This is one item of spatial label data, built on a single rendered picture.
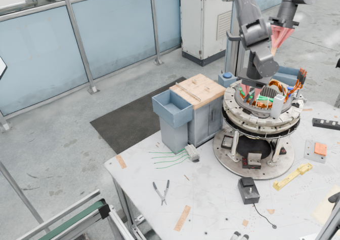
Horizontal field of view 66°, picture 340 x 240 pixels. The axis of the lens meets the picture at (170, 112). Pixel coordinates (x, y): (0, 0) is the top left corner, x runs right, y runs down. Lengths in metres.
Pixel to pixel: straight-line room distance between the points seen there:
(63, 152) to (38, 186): 0.38
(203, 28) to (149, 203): 2.57
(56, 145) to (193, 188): 1.81
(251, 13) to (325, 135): 0.93
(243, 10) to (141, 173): 0.83
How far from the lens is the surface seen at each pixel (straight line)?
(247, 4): 0.82
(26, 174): 2.63
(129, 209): 1.64
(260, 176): 1.25
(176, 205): 1.15
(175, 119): 1.12
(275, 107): 1.05
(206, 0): 3.26
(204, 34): 3.39
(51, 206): 2.31
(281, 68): 1.50
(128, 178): 1.26
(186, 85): 1.27
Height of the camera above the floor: 1.77
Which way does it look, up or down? 39 degrees down
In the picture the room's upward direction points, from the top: 4 degrees counter-clockwise
